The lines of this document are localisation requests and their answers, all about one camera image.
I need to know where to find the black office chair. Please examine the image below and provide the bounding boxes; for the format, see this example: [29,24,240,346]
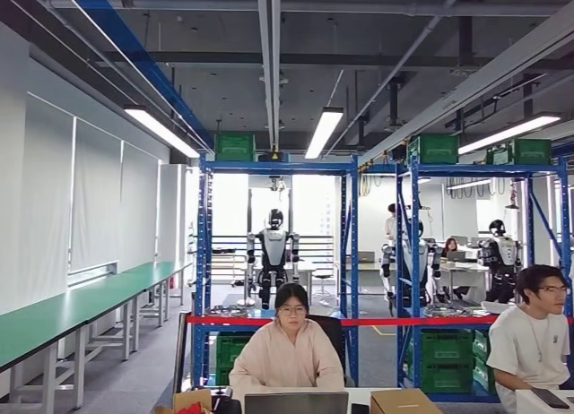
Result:
[310,315,347,389]

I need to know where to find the black and white humanoid robot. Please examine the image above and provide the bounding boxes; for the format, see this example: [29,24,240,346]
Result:
[245,209,301,310]

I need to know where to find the blue overhead beam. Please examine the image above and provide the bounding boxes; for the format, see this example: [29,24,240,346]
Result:
[58,0,215,152]

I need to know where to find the open yellow cardboard box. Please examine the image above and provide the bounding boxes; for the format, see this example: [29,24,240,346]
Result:
[154,388,214,414]

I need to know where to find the grey overhead rail beam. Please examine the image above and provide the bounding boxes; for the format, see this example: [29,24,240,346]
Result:
[358,1,574,166]

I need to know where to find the black leaning board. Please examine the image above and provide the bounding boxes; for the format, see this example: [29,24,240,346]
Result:
[172,312,192,394]

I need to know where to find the small black device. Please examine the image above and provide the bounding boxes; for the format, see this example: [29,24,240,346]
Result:
[211,387,243,414]

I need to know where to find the red barrier tape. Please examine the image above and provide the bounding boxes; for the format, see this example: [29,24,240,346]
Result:
[186,314,574,328]

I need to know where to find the white table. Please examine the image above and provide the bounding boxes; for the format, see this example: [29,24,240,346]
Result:
[441,259,489,295]

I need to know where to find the white flat part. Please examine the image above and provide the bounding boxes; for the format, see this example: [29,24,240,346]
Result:
[482,301,517,315]

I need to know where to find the silver metal ring parts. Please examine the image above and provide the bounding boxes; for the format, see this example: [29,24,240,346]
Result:
[423,304,480,317]
[205,304,248,316]

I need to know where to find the hanging black cable loops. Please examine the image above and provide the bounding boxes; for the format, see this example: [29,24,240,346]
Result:
[358,173,383,197]
[446,177,507,200]

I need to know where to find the grey overhead rail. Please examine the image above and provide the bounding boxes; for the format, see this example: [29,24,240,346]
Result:
[256,0,282,154]

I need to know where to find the long ceiling light bar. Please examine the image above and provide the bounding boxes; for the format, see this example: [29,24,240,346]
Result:
[458,113,561,156]
[304,107,344,160]
[446,178,492,191]
[125,105,200,159]

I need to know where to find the grey roller blind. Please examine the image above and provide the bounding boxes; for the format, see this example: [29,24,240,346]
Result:
[24,93,75,299]
[120,141,159,270]
[71,118,122,273]

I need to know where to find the green top long workbench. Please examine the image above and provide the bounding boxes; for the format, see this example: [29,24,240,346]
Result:
[0,259,193,414]

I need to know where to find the blue metal shelf rack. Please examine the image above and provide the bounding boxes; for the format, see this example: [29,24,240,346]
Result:
[193,156,360,389]
[394,159,574,403]

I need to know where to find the closed cardboard box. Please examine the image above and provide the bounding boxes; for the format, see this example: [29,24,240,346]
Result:
[369,388,443,414]

